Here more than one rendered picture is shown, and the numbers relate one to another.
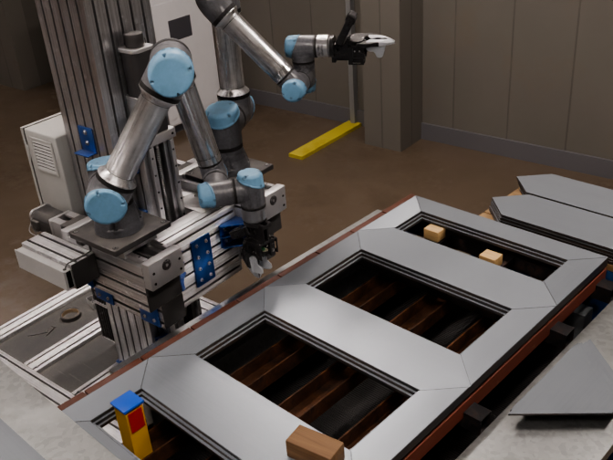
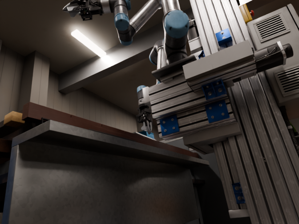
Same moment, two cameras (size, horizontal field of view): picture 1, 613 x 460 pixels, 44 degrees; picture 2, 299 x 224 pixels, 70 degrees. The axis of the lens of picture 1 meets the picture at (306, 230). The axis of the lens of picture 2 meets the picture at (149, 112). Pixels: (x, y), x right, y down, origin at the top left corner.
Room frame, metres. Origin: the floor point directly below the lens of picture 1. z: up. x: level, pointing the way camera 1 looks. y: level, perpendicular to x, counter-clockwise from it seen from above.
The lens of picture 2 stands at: (3.36, -0.17, 0.43)
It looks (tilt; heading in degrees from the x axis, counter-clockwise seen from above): 23 degrees up; 165
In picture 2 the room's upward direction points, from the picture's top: 8 degrees counter-clockwise
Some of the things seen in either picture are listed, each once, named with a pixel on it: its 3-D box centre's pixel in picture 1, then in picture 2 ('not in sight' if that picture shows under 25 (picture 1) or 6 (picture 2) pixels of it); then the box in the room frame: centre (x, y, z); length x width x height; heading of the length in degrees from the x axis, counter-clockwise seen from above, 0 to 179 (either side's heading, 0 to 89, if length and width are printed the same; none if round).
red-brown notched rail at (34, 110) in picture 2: (261, 297); (149, 144); (2.01, 0.16, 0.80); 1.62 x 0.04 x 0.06; 134
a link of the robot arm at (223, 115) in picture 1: (223, 123); (174, 47); (2.48, 0.25, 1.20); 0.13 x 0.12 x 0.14; 165
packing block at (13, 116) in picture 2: not in sight; (14, 119); (2.51, -0.48, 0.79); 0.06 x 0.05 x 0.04; 44
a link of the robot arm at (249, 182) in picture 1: (250, 189); (143, 94); (2.02, 0.15, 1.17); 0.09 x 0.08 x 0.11; 97
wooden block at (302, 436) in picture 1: (315, 449); not in sight; (1.27, 0.02, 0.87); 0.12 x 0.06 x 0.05; 55
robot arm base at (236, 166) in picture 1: (227, 155); (178, 65); (2.48, 0.26, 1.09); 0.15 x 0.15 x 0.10
